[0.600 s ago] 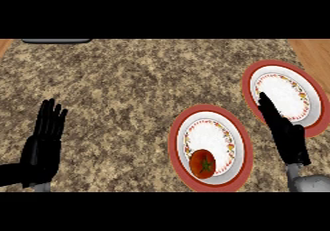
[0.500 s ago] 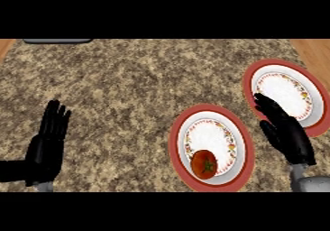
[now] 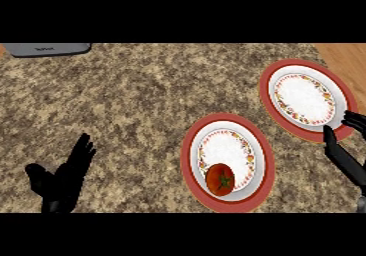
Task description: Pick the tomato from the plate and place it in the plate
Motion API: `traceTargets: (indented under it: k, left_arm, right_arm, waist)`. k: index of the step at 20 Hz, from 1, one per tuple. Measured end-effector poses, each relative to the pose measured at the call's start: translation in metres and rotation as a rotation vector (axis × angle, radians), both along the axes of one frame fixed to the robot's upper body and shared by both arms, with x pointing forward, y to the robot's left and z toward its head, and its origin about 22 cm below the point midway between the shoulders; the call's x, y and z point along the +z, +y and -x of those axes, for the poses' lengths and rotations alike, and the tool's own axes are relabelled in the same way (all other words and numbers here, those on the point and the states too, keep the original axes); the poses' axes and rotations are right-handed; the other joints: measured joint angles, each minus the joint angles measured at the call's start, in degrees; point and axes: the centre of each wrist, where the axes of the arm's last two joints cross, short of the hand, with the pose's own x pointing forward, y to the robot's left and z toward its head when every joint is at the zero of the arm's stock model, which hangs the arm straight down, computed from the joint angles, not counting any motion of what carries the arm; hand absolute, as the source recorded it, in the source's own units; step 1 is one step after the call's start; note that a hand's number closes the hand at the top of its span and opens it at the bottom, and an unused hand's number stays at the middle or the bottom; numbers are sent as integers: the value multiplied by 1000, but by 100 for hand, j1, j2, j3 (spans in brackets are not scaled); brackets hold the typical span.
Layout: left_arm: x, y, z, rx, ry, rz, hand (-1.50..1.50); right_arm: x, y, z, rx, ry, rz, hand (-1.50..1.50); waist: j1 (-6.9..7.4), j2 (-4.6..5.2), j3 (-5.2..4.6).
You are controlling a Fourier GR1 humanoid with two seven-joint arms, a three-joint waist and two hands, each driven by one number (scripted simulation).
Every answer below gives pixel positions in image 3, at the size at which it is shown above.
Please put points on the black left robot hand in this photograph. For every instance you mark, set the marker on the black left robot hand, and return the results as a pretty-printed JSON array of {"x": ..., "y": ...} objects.
[{"x": 68, "y": 176}]

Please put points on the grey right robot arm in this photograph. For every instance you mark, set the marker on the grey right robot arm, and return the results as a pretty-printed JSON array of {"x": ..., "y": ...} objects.
[{"x": 365, "y": 205}]

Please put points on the red tomato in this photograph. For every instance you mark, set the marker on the red tomato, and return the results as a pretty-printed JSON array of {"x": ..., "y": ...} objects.
[{"x": 220, "y": 179}]

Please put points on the red-rimmed floral plate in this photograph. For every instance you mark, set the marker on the red-rimmed floral plate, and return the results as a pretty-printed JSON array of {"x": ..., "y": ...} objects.
[
  {"x": 228, "y": 162},
  {"x": 307, "y": 99}
]

